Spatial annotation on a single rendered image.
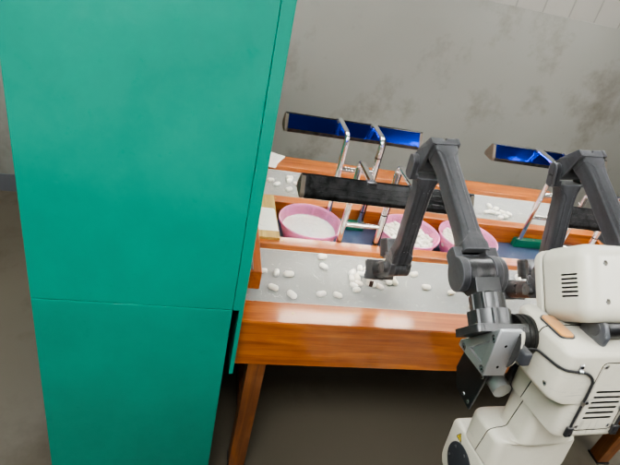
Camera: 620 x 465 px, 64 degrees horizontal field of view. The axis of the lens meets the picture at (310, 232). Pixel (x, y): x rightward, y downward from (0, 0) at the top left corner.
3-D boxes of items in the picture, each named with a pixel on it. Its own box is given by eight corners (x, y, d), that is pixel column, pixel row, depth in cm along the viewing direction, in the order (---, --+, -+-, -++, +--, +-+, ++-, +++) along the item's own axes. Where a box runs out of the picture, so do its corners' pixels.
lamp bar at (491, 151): (604, 176, 241) (612, 163, 237) (490, 160, 227) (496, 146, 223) (594, 169, 247) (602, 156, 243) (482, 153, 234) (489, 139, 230)
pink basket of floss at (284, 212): (349, 244, 212) (354, 225, 207) (310, 266, 192) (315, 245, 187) (303, 215, 224) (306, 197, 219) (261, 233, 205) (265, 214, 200)
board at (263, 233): (280, 240, 187) (280, 238, 186) (239, 236, 183) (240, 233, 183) (273, 197, 214) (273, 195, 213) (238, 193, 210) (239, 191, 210)
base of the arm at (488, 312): (478, 331, 94) (531, 331, 97) (472, 289, 97) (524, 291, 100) (454, 337, 102) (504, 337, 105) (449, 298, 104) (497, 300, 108)
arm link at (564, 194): (560, 164, 138) (595, 165, 139) (548, 160, 143) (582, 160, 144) (528, 301, 153) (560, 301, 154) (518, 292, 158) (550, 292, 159)
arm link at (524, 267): (530, 294, 152) (555, 294, 154) (528, 257, 154) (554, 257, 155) (509, 294, 164) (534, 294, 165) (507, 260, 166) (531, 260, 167)
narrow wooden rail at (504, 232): (588, 254, 254) (599, 236, 248) (233, 219, 214) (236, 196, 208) (581, 248, 258) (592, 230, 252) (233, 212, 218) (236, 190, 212)
